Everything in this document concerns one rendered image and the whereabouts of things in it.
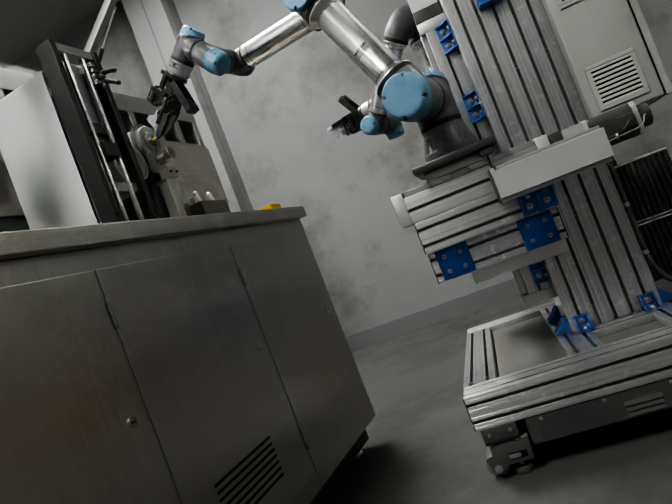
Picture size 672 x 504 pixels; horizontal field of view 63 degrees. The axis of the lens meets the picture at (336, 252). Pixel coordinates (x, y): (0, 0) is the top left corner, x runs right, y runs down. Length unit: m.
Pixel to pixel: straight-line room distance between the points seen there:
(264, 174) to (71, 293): 3.37
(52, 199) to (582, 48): 1.51
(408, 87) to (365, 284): 2.90
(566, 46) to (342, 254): 2.81
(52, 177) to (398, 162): 2.84
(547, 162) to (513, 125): 0.34
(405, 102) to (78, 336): 0.89
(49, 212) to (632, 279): 1.64
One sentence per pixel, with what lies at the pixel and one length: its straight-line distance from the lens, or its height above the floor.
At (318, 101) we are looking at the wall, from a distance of 4.31.
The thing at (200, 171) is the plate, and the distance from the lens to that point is 2.75.
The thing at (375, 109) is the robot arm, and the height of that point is 1.16.
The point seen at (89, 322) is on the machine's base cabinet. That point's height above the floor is 0.72.
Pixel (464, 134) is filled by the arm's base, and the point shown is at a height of 0.86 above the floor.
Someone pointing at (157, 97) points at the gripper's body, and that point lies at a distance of 1.93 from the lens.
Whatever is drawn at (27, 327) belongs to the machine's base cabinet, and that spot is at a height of 0.74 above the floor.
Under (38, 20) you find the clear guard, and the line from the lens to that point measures 2.23.
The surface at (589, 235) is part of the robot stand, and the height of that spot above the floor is 0.48.
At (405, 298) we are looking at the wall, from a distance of 4.14.
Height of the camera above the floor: 0.65
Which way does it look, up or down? 1 degrees up
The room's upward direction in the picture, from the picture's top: 21 degrees counter-clockwise
